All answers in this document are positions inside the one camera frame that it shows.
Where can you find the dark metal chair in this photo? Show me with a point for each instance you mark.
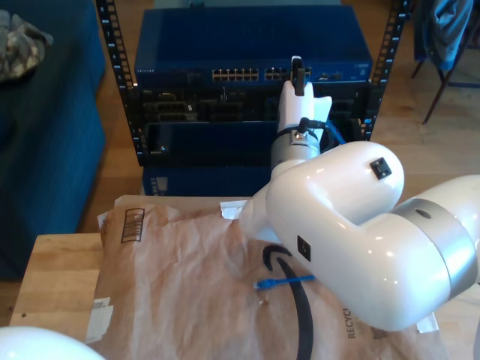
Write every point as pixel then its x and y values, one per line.
pixel 431 110

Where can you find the brown paper mailer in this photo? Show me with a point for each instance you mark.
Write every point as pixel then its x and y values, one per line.
pixel 168 281

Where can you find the white tape strip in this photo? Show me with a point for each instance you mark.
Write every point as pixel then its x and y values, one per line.
pixel 429 325
pixel 230 210

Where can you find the blue sofa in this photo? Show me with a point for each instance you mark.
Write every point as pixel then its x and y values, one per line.
pixel 48 150

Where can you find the white shipping label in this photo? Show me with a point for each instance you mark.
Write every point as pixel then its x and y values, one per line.
pixel 99 318

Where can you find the black rack server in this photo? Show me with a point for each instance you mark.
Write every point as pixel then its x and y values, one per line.
pixel 187 98

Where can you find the black server rack frame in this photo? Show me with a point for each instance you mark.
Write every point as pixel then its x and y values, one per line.
pixel 114 45

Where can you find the camouflage cloth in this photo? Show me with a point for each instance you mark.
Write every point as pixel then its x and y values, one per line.
pixel 18 48

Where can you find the blue-grey jacket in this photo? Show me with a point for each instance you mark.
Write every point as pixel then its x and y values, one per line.
pixel 446 26

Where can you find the blue network switch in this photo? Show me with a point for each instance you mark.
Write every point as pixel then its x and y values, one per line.
pixel 225 37

